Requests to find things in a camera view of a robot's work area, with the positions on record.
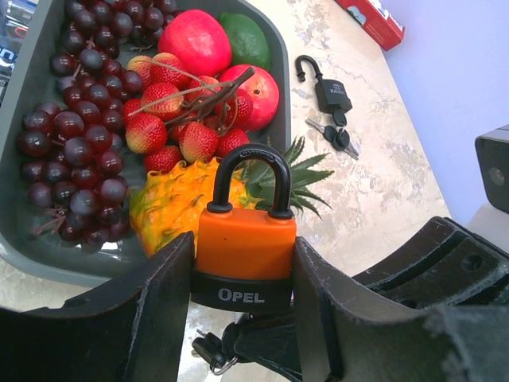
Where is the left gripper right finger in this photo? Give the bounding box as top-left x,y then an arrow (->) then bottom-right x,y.
293,238 -> 508,381

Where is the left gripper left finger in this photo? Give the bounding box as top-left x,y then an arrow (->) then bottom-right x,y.
1,233 -> 194,381

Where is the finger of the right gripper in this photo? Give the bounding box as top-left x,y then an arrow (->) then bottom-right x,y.
353,216 -> 508,309
233,310 -> 302,381

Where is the orange black padlock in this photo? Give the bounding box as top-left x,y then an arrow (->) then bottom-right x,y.
191,144 -> 297,314

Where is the large black key bunch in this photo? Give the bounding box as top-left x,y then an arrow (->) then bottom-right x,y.
305,110 -> 359,160

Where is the small black key bunch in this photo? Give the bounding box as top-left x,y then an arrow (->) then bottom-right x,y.
192,312 -> 254,376

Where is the orange horned melon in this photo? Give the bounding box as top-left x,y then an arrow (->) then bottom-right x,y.
128,157 -> 263,258

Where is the green pineapple crown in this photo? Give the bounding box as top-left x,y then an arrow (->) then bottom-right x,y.
240,136 -> 334,218

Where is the dark red grape bunch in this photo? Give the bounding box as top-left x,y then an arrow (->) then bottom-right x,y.
17,1 -> 173,249

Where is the red strawberry cluster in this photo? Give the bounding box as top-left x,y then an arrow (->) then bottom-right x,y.
121,52 -> 255,174

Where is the red white box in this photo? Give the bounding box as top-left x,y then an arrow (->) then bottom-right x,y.
336,0 -> 406,52

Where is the red apple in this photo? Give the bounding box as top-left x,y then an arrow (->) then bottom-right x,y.
218,64 -> 280,131

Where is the green avocado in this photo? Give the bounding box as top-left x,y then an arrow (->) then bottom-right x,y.
219,12 -> 271,71

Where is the red pomegranate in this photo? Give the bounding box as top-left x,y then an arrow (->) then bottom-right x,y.
157,10 -> 232,76

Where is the blue blister pack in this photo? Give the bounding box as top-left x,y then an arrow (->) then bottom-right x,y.
0,0 -> 38,100

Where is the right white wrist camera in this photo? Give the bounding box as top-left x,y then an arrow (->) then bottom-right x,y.
475,125 -> 509,213

